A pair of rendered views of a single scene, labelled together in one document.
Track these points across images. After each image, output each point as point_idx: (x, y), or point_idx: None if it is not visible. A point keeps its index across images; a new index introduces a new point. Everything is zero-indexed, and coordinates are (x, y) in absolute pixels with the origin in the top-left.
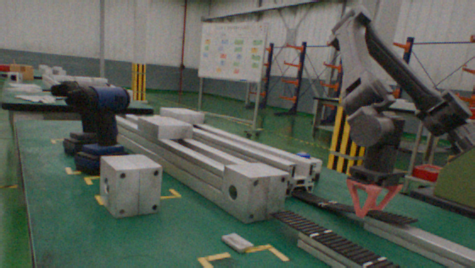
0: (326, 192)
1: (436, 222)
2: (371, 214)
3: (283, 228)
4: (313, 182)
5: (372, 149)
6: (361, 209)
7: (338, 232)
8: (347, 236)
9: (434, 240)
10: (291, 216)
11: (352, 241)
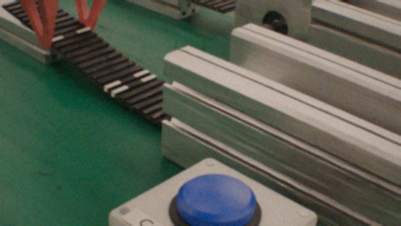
0: (107, 174)
1: None
2: (69, 21)
3: (223, 33)
4: (164, 123)
5: None
6: (87, 13)
7: (130, 38)
8: (117, 35)
9: (3, 2)
10: (215, 1)
11: (112, 29)
